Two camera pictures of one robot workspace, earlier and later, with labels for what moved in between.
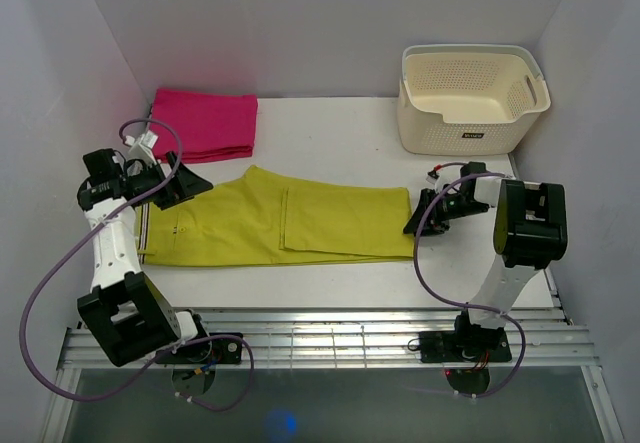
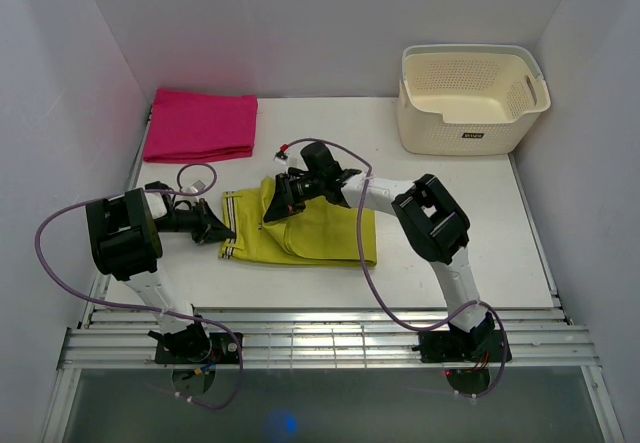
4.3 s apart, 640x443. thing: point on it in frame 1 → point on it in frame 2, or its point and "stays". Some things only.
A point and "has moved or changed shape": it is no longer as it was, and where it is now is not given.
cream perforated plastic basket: [468, 100] stays
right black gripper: [426, 198] → [284, 202]
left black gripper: [183, 186] → [211, 228]
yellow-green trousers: [255, 217] has moved or changed shape
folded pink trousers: [211, 126] stays
